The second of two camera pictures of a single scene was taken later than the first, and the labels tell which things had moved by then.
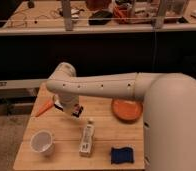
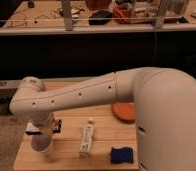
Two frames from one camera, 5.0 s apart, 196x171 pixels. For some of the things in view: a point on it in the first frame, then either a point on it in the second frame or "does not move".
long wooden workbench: x=44 y=17 does not move
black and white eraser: x=77 y=109 -> x=32 y=130
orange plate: x=127 y=110 does not move
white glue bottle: x=87 y=140 does not move
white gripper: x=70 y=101 -> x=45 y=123
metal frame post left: x=67 y=16 does not move
